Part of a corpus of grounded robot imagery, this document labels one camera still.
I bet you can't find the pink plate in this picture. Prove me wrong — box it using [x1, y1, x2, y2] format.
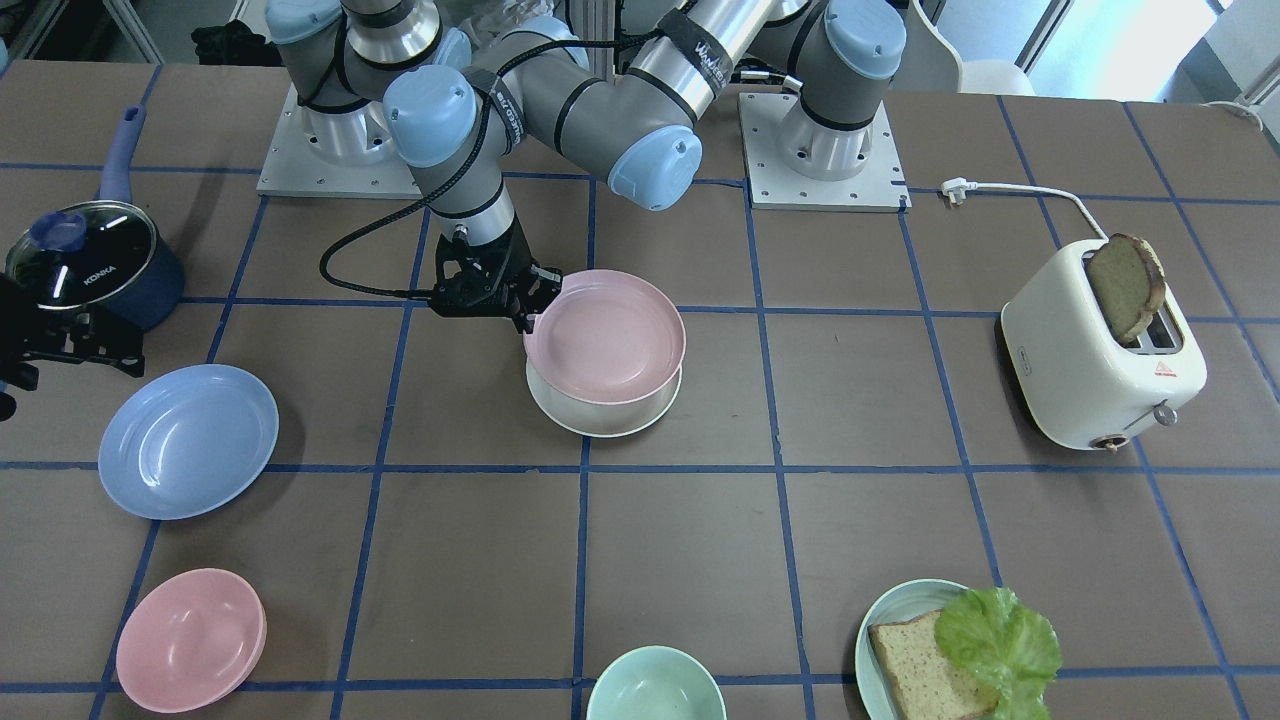
[524, 269, 687, 405]

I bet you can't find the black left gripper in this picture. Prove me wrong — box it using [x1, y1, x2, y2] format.
[430, 219, 563, 334]

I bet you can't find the white toaster power cable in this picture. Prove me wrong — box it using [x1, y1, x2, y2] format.
[942, 177, 1111, 243]

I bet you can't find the cream white toaster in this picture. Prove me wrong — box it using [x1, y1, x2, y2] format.
[1000, 240, 1207, 451]

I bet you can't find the mint green bowl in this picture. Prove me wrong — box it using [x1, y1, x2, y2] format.
[585, 646, 727, 719]

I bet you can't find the white chair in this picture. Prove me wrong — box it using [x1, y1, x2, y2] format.
[905, 0, 1037, 97]

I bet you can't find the bread slice in toaster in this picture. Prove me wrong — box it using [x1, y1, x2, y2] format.
[1084, 233, 1167, 345]

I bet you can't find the green lettuce leaf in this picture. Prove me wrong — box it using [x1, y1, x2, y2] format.
[934, 587, 1062, 719]

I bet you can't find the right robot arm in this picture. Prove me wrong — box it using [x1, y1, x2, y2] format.
[3, 1, 470, 391]

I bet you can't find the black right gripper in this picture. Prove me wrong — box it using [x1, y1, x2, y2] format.
[1, 277, 145, 391]

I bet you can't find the bread slice on plate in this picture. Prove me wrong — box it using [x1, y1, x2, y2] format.
[869, 609, 998, 719]

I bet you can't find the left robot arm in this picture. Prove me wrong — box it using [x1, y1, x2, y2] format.
[383, 1, 908, 333]

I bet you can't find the mint green plate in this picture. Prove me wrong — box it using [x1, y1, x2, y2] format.
[852, 579, 998, 719]

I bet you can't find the glass pot lid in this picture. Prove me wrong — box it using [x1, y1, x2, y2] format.
[5, 200, 159, 310]

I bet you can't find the blue plate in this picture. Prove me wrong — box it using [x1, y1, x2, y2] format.
[97, 364, 280, 520]

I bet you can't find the dark blue saucepan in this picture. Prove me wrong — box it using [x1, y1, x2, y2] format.
[4, 104, 186, 331]

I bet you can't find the pink bowl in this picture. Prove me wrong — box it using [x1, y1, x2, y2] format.
[115, 568, 268, 714]

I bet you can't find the cream white plate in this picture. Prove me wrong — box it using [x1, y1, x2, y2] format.
[525, 361, 684, 438]

